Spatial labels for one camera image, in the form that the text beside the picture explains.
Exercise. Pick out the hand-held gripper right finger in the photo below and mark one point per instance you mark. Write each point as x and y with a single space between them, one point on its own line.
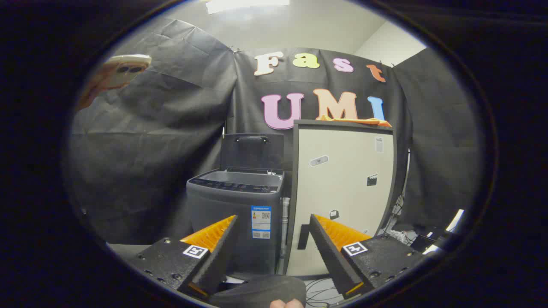
332 261

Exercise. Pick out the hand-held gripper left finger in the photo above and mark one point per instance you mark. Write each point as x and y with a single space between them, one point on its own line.
218 256

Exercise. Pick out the grey washing machine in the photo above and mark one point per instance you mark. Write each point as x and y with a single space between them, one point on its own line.
227 205

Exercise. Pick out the yellow polo shirt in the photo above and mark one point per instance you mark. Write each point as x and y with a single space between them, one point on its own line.
364 121

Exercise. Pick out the person's dark clothing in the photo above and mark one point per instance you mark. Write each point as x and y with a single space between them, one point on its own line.
257 291

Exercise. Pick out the black box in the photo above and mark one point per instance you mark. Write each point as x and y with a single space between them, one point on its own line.
428 241

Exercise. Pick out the black backdrop cloth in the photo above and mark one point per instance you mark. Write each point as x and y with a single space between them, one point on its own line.
162 149

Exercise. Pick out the white panel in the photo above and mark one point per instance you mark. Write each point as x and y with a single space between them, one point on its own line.
454 222

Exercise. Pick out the beige smartphone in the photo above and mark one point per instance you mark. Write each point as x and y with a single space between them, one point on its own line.
126 68

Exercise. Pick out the beige cabinet with dark frame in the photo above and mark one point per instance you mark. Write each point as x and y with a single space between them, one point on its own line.
346 188

